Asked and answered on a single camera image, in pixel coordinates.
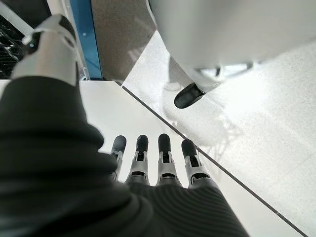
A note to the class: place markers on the white cabinet door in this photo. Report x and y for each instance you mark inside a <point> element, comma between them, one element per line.
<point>148,123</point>

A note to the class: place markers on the white robot left leg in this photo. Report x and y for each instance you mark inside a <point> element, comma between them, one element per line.
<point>222,29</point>

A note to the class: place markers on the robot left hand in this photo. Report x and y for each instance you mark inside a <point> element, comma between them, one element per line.
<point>49,160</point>

